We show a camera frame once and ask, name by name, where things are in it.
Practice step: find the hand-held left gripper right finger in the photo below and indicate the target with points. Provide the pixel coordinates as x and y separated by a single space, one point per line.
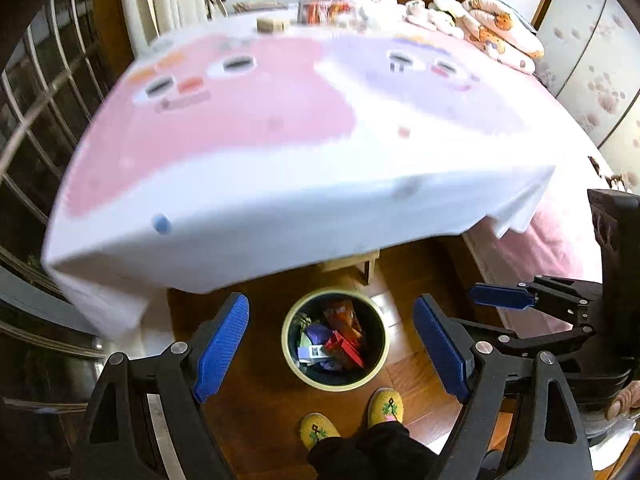
440 345

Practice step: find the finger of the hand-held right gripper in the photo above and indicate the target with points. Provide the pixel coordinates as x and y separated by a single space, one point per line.
502 296
535 342

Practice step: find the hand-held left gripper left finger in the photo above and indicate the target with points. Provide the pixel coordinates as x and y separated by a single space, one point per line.
222 345

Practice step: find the dark round trash bin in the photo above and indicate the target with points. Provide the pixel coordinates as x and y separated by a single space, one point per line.
335 375

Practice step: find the person's right hand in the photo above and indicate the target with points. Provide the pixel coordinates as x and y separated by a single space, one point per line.
625 400

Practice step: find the pink bed sheet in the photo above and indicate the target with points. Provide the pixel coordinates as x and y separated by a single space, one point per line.
545 250

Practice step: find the yellow embroidered slipper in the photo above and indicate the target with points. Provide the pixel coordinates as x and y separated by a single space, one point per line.
317 430
386 406

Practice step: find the wooden table leg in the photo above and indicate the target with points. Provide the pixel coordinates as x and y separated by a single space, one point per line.
357 262

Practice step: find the brown white patterned cloth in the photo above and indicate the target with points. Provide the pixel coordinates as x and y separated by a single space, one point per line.
607 172

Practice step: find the person's black trouser legs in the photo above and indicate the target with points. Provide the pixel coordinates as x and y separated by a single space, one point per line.
375 452

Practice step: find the pink printed tablecloth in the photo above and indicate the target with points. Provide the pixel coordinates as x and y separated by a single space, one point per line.
280 145

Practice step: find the floral wardrobe doors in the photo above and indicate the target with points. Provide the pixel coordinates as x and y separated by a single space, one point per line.
595 60

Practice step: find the cartoon printed quilt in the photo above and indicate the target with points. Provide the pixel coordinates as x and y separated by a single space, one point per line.
505 30

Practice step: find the white plush toys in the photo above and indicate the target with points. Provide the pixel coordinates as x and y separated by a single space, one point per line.
435 10

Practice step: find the window grille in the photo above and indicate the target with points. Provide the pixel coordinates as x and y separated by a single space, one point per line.
45 105

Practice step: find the beige box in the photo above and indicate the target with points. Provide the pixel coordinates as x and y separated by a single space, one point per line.
272 23

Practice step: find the pink and white carton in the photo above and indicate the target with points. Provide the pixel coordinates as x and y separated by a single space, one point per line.
322 10

